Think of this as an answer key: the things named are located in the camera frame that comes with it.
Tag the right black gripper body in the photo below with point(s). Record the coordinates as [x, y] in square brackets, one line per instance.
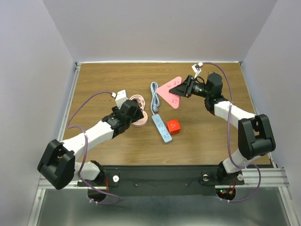
[195, 88]

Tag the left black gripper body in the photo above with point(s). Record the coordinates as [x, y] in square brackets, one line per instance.
[138, 116]

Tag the pink triangular power strip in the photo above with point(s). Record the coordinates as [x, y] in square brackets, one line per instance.
[172, 99]

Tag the pink round power strip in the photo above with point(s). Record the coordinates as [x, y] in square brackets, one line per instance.
[141, 122]

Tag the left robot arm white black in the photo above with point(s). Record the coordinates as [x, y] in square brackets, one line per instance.
[59, 163]

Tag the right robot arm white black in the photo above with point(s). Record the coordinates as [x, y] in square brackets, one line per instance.
[255, 135]

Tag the red cube socket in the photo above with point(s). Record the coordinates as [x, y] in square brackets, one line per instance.
[173, 127]

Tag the blue power strip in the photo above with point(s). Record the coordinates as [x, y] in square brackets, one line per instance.
[161, 128]

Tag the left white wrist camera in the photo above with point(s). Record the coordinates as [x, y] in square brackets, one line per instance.
[120, 97]

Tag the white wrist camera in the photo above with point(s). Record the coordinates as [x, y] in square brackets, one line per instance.
[120, 97]
[197, 69]

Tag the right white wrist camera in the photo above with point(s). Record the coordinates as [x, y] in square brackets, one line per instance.
[197, 69]

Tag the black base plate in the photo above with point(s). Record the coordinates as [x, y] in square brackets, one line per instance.
[166, 180]

